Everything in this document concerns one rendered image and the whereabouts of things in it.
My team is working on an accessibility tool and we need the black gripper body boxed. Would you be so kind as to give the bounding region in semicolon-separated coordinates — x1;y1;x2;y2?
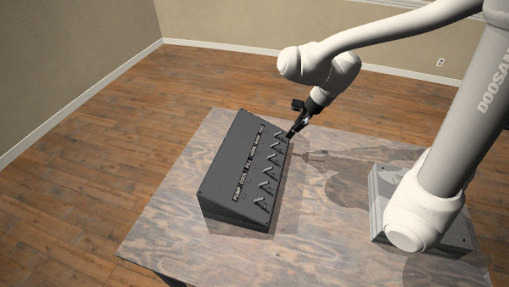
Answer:
302;96;325;120

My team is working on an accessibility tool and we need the black switch console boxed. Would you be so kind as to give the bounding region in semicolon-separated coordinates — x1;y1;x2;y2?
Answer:
196;108;289;234

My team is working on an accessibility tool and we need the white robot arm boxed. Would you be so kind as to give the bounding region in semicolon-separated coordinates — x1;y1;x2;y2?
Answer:
277;0;509;253

